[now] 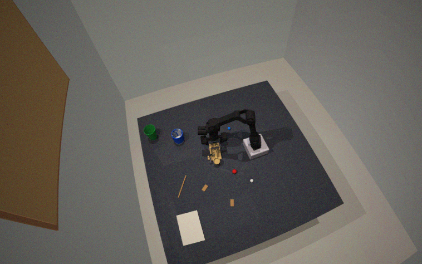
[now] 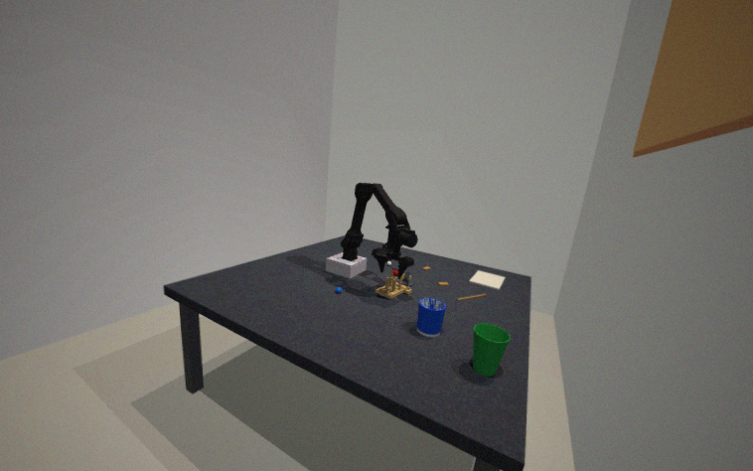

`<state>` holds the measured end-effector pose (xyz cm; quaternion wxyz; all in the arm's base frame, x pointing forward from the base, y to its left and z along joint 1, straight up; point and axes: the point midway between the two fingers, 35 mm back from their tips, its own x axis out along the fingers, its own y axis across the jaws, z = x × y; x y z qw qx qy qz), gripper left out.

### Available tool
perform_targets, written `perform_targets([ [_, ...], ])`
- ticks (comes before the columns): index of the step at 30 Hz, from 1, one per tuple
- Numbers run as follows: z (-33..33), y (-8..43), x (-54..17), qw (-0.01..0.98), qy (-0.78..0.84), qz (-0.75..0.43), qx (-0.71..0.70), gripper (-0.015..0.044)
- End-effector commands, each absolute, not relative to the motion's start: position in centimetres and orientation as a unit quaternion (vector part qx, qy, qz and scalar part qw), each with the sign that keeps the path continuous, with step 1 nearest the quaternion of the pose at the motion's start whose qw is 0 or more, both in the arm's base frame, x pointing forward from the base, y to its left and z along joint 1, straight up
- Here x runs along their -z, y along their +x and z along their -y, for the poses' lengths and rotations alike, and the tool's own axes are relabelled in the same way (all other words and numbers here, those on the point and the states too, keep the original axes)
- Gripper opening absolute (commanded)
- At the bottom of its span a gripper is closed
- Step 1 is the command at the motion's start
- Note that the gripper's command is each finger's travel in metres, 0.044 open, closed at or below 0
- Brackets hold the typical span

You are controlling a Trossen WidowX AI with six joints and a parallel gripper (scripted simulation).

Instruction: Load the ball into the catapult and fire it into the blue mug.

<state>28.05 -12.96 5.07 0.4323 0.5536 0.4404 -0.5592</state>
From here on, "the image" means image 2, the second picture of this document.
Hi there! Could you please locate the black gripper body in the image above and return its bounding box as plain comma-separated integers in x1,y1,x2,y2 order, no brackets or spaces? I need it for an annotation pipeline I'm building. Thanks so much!
372,241,414,267

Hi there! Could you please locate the dark blue cup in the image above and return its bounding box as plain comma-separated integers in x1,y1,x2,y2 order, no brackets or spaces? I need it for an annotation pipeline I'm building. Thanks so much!
417,298,446,338

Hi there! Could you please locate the green plastic cup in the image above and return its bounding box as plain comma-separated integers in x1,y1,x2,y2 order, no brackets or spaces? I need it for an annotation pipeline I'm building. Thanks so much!
473,323,511,377

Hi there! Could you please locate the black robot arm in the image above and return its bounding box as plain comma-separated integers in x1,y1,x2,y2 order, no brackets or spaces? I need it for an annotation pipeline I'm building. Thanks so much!
341,183,418,262

